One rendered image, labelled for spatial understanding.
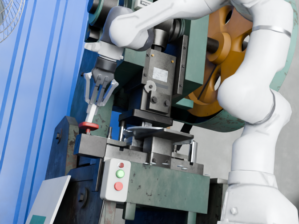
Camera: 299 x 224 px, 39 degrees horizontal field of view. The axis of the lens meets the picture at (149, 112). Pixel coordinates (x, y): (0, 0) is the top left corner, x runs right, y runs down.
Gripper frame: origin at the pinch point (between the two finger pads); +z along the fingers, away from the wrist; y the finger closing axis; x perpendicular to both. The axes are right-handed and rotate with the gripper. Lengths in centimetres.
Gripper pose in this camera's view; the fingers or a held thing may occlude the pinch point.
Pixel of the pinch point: (90, 114)
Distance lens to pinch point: 151.0
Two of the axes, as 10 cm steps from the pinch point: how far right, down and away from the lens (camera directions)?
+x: -3.7, -2.5, 8.9
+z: -3.1, 9.4, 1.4
